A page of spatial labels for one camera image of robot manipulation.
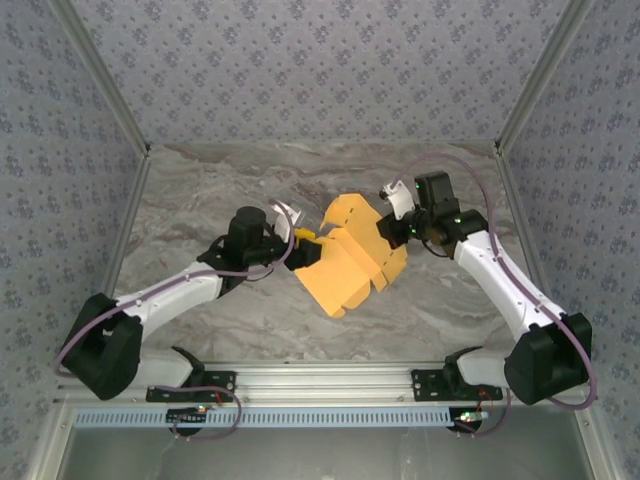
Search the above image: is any tan cardboard paper box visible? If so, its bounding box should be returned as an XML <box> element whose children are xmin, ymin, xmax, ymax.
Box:
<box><xmin>292</xmin><ymin>192</ymin><xmax>409</xmax><ymax>319</ymax></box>

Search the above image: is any left small circuit board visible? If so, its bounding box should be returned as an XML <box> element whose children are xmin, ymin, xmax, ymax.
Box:
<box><xmin>166</xmin><ymin>405</ymin><xmax>209</xmax><ymax>435</ymax></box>

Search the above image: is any small circuit board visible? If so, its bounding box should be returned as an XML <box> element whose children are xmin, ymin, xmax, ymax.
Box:
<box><xmin>166</xmin><ymin>405</ymin><xmax>209</xmax><ymax>435</ymax></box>
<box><xmin>452</xmin><ymin>409</ymin><xmax>492</xmax><ymax>435</ymax></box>

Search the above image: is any right small circuit board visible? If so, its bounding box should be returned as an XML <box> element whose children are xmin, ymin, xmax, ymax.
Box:
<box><xmin>452</xmin><ymin>409</ymin><xmax>492</xmax><ymax>435</ymax></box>

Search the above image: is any grey metal sheet panel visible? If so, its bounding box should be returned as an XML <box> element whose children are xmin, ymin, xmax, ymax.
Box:
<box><xmin>27</xmin><ymin>402</ymin><xmax>619</xmax><ymax>480</ymax></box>

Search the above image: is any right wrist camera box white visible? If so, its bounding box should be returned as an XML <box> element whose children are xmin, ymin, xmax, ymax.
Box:
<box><xmin>379</xmin><ymin>180</ymin><xmax>417</xmax><ymax>220</ymax></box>

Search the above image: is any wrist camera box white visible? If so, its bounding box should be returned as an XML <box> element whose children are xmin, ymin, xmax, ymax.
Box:
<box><xmin>268</xmin><ymin>198</ymin><xmax>305</xmax><ymax>236</ymax></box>
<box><xmin>379</xmin><ymin>180</ymin><xmax>417</xmax><ymax>220</ymax></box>

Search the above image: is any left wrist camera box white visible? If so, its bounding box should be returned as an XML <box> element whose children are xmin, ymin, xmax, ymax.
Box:
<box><xmin>268</xmin><ymin>198</ymin><xmax>305</xmax><ymax>236</ymax></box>

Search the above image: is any right aluminium side rail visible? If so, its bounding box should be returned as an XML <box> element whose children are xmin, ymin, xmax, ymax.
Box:
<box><xmin>494</xmin><ymin>147</ymin><xmax>569</xmax><ymax>326</ymax></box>

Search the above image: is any aluminium side rail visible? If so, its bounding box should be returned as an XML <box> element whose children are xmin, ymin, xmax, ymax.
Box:
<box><xmin>77</xmin><ymin>149</ymin><xmax>154</xmax><ymax>369</ymax></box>
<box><xmin>494</xmin><ymin>147</ymin><xmax>569</xmax><ymax>326</ymax></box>

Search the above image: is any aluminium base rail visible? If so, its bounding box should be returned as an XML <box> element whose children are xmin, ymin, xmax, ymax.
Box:
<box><xmin>54</xmin><ymin>360</ymin><xmax>599</xmax><ymax>405</ymax></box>

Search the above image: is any left aluminium side rail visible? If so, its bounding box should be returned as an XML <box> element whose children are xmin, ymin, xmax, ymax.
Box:
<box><xmin>77</xmin><ymin>149</ymin><xmax>154</xmax><ymax>369</ymax></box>

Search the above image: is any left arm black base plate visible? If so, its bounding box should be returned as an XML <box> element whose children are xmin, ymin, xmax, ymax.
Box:
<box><xmin>146</xmin><ymin>368</ymin><xmax>237</xmax><ymax>404</ymax></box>

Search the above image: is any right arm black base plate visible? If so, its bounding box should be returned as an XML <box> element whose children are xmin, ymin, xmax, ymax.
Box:
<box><xmin>410</xmin><ymin>368</ymin><xmax>503</xmax><ymax>403</ymax></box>

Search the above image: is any slotted pale blue cable duct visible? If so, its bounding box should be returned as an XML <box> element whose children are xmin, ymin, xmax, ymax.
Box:
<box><xmin>74</xmin><ymin>407</ymin><xmax>494</xmax><ymax>429</ymax></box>

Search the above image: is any right aluminium frame post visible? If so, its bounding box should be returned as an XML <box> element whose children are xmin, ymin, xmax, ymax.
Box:
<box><xmin>494</xmin><ymin>0</ymin><xmax>596</xmax><ymax>157</ymax></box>

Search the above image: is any aluminium frame post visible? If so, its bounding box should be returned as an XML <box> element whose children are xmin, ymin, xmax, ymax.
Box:
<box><xmin>494</xmin><ymin>0</ymin><xmax>596</xmax><ymax>157</ymax></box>
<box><xmin>49</xmin><ymin>0</ymin><xmax>152</xmax><ymax>157</ymax></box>

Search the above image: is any left aluminium frame post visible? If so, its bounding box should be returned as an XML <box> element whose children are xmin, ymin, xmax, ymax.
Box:
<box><xmin>49</xmin><ymin>0</ymin><xmax>152</xmax><ymax>157</ymax></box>

